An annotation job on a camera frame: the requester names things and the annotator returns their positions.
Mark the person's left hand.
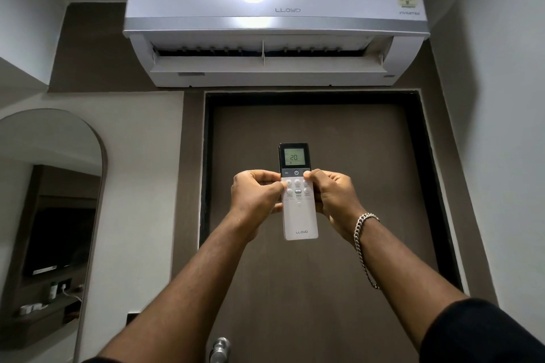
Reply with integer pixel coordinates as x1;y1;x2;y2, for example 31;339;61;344
229;170;286;243

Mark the person's right hand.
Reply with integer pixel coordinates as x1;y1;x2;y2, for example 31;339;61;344
303;168;368;244

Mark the white air conditioner remote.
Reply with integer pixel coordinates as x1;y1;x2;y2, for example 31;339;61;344
278;143;319;241

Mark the person's left forearm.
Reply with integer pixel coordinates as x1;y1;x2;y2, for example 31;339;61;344
99;210;256;363

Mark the person's right forearm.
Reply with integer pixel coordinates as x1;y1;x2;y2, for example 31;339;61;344
351;216;469;351

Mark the brown wooden door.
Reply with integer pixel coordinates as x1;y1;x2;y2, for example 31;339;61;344
209;103;440;363

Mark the black sleeve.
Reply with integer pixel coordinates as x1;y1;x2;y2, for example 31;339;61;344
419;298;545;363

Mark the silver chain bracelet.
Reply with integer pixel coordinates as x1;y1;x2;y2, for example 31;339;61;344
354;213;381;290

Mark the black door frame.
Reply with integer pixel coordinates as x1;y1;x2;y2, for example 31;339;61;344
199;90;464;291

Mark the silver door handle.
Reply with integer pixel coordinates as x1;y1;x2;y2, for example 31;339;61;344
210;337;231;363

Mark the white wall air conditioner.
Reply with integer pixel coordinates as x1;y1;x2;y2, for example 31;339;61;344
123;0;431;88

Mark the arched wall mirror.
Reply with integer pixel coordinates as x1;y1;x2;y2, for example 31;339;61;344
0;109;108;363

